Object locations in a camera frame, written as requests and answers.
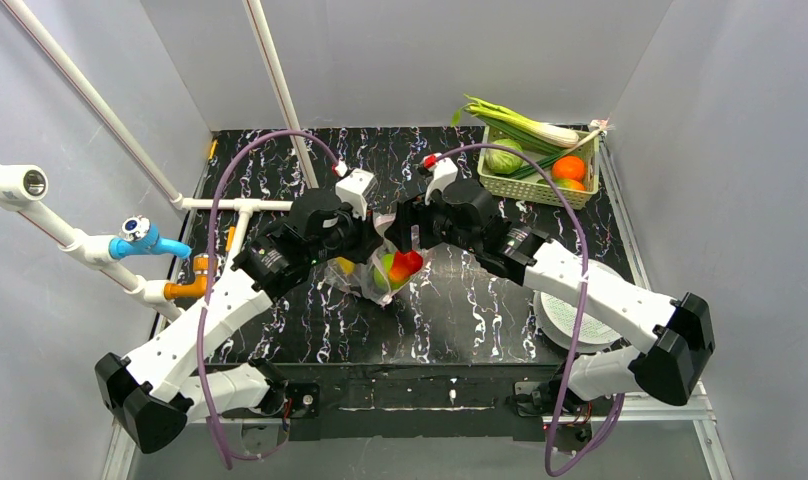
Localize green apple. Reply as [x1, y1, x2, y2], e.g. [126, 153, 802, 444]
[372, 253, 406, 291]

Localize clear zip top bag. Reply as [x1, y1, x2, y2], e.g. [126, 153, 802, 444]
[324, 238, 429, 306]

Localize green white leek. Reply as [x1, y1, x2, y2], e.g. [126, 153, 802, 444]
[451, 94, 580, 148]

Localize white pvc pipe frame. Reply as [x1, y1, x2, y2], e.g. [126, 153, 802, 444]
[0, 0, 319, 313]

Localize aluminium frame rail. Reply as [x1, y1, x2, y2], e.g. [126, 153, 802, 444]
[95, 152, 716, 465]

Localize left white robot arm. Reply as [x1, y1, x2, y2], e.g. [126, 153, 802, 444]
[94, 187, 382, 454]

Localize white tape roll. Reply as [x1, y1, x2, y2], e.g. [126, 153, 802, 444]
[533, 259, 634, 352]

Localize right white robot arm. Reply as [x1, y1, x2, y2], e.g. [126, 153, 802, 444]
[384, 179, 715, 406]

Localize orange fruit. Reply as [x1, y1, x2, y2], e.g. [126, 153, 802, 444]
[551, 155, 587, 182]

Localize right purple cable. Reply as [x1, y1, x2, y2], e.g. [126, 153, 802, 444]
[422, 142, 627, 478]

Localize blue pipe fitting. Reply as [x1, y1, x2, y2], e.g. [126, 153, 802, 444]
[108, 215, 191, 260]

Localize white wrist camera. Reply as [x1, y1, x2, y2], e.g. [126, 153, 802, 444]
[335, 168, 378, 220]
[420, 155, 459, 205]

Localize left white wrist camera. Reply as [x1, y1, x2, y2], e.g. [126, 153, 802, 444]
[335, 168, 378, 220]

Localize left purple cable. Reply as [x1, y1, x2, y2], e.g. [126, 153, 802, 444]
[195, 129, 346, 470]

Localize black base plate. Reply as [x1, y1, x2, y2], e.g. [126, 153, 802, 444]
[221, 360, 617, 444]

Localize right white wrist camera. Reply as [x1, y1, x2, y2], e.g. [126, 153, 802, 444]
[420, 155, 459, 205]

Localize green cabbage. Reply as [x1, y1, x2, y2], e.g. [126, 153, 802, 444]
[484, 138, 526, 175]

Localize cream plastic basket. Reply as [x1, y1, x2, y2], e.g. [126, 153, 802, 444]
[477, 135, 601, 210]

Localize yellow bell pepper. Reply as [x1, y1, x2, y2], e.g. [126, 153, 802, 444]
[336, 257, 356, 275]

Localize orange pipe fitting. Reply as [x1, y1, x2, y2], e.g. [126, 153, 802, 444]
[163, 254, 214, 303]

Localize red tomato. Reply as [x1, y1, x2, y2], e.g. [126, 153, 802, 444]
[388, 251, 424, 283]

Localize green onion stalks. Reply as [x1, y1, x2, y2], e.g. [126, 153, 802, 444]
[506, 149, 571, 179]

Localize purple cable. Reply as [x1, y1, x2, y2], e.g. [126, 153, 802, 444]
[422, 142, 627, 478]
[195, 129, 346, 470]

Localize orange green mango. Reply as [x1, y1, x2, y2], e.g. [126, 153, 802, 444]
[552, 178, 586, 192]

